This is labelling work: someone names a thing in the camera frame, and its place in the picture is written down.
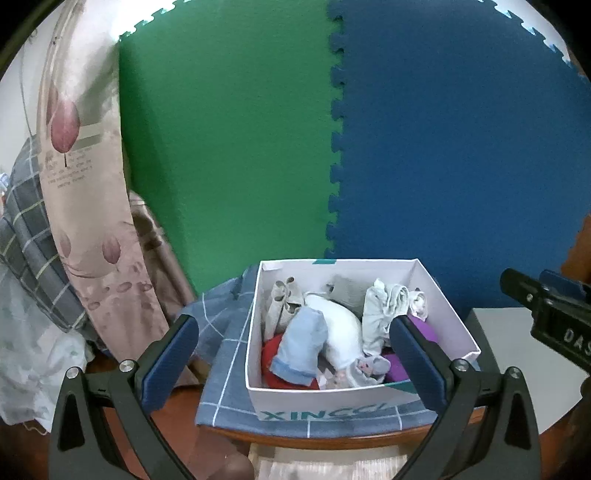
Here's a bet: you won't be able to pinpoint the beige socks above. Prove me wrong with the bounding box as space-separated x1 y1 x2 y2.
264 276 308 344

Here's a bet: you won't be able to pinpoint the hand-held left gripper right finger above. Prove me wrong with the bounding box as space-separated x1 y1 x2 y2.
389 315 543 480

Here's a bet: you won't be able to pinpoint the blue grey-banded underwear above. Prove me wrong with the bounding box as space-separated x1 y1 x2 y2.
269 307 328 384

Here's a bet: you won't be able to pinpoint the green foam mat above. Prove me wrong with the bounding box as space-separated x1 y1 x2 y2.
117 0 347 296

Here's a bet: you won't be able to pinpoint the blue checked cloth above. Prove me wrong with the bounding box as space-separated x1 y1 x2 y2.
180 265 439 439

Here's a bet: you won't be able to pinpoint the pink floral pillow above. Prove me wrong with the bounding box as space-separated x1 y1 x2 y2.
34 0 169 365

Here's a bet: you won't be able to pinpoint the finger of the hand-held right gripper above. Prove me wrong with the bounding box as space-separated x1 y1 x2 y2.
538 270 591 301
501 268 548 308

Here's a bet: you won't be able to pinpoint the purple underwear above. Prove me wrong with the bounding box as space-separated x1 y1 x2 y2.
383 316 437 384

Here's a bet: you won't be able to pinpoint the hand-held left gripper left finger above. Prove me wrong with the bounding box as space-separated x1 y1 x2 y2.
48 314 200 480

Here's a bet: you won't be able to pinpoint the white printed quilt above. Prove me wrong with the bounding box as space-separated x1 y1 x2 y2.
0 263 95 435

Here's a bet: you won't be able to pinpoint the red underwear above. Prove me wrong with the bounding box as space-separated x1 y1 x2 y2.
261 335 319 391

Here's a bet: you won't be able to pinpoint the light blue underwear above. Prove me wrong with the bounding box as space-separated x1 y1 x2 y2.
362 278 411 356

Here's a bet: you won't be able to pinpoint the grey checked blanket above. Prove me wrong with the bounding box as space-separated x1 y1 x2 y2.
0 136 93 333

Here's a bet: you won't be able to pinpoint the brown wooden furniture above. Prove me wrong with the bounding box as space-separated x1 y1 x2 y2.
561 217 591 282

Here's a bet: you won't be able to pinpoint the brown satin cloth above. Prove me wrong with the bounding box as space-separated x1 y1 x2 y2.
127 191 204 388

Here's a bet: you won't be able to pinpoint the white shoe box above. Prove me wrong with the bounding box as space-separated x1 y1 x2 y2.
244 258 482 423

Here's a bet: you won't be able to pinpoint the white pink-trimmed underwear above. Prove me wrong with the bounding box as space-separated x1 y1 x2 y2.
409 288 430 321

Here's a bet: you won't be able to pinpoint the blue foam mat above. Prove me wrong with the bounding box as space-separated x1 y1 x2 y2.
323 0 591 310

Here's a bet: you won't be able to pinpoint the grey ribbed underwear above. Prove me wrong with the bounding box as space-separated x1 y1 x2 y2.
328 274 366 315

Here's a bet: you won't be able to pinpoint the floral underwear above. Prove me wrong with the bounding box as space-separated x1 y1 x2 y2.
342 355 393 389

